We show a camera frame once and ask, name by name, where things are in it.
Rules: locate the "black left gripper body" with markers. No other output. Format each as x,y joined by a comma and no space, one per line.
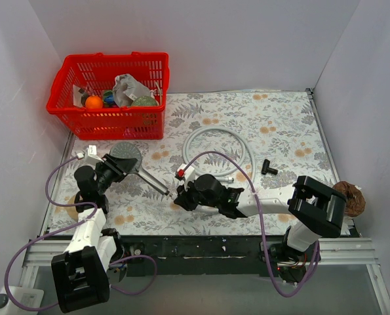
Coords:
115,165

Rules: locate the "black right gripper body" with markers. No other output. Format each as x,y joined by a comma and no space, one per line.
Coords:
188,194

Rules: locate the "grey shower head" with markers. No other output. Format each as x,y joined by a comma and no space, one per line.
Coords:
125,150

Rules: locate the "black pipe fitting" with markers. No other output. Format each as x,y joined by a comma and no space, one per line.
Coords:
267,169

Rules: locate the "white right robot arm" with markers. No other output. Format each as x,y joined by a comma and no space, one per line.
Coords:
318,208

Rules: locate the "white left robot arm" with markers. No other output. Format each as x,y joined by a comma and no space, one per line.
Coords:
80,272

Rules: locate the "brown tape roll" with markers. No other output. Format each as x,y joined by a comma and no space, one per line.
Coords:
71,209

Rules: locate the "green round fruit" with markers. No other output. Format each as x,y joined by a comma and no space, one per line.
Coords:
145,101

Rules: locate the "orange fruit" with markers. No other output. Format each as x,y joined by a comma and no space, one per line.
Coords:
94,102

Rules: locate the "red plastic basket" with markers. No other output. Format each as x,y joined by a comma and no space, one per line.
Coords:
84,75

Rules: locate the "floral table mat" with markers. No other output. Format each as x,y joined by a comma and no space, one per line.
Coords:
227,132

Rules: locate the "crumpled grey paper bag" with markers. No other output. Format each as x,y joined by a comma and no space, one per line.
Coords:
127,89

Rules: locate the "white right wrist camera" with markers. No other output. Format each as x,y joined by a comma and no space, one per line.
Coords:
185,173

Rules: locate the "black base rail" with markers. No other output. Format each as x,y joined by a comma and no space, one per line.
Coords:
212,255

